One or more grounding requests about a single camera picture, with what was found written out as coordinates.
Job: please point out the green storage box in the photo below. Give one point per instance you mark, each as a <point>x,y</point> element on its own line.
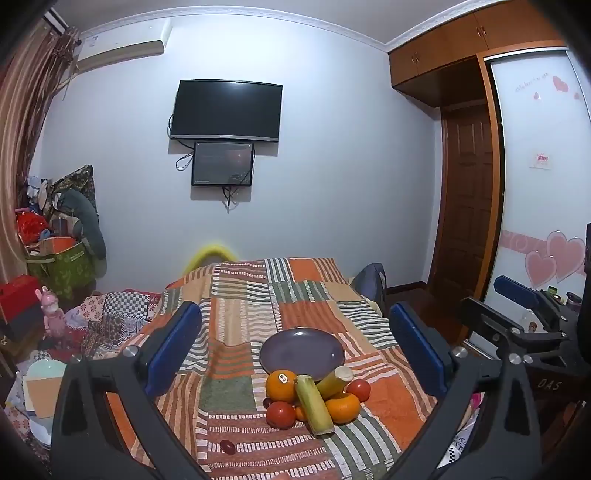
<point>64,272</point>

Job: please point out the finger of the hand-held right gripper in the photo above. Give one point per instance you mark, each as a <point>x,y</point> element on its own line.
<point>489,323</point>
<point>515,288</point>

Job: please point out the wall television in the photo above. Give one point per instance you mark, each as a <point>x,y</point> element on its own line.
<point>226,108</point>

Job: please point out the white air conditioner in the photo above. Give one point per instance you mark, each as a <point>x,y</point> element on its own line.
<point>122,44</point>

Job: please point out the dark patterned bag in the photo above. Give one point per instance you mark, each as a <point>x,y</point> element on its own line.
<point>76,182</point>

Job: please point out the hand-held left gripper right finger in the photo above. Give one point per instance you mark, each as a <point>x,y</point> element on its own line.
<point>418,353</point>

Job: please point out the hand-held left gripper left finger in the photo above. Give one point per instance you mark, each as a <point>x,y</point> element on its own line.
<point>173,353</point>

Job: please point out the checkered cloth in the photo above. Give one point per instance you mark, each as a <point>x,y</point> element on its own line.
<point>129,304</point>

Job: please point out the red box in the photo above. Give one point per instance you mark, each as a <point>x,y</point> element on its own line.
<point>18,297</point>

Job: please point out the red door sticker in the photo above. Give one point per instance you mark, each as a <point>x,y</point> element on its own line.
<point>540,159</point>

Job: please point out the brown wooden door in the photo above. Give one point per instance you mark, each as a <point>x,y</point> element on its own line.
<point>466,203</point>

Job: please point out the red tomato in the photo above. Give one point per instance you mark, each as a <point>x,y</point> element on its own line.
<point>360,390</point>
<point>280,414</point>

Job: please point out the white heart-print wardrobe door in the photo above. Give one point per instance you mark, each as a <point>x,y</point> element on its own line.
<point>540,120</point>

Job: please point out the large orange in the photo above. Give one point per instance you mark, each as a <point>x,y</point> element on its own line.
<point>279,387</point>

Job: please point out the small wall monitor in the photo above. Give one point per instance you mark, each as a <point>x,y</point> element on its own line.
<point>222,164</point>

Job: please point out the striped curtain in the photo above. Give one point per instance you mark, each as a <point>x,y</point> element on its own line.
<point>23,124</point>

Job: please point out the floral quilt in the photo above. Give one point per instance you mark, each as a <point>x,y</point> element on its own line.
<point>87,323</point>

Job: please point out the dark purple plate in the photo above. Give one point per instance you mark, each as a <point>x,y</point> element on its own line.
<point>300,350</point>

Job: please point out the striped patchwork blanket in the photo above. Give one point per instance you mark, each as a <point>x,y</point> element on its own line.
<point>249,314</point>

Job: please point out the yellow curved object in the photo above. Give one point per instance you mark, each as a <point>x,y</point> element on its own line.
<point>207,254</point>

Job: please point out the grey plush pillow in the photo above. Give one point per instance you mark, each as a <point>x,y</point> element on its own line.
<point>87,221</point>

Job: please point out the pink rabbit toy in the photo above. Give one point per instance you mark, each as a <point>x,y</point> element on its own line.
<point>53,314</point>

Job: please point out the pale round lid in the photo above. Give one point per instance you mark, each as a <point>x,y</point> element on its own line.
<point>46,374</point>

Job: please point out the wooden overhead cabinet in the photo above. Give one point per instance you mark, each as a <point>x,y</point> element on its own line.
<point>443,55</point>

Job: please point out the small mandarin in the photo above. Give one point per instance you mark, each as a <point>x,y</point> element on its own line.
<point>301,413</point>

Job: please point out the blue backpack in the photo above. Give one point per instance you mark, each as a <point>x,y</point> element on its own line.
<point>371,286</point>

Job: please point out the red plastic bag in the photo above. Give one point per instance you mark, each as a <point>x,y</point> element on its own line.
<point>31,227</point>

